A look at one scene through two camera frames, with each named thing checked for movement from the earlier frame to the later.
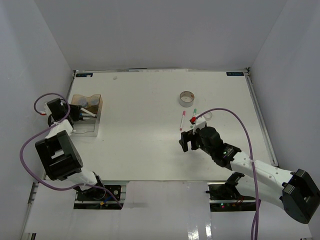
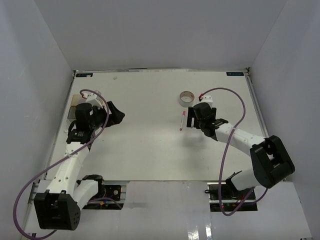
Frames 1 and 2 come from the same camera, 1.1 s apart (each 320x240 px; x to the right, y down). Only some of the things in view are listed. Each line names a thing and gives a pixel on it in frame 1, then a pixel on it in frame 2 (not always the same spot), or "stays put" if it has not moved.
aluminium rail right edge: [260, 119] stays put
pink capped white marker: [184, 115] stays put
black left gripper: [76, 109] -> [116, 116]
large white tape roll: [186, 99] stays put
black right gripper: [186, 137] -> [191, 114]
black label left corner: [84, 75] stays put
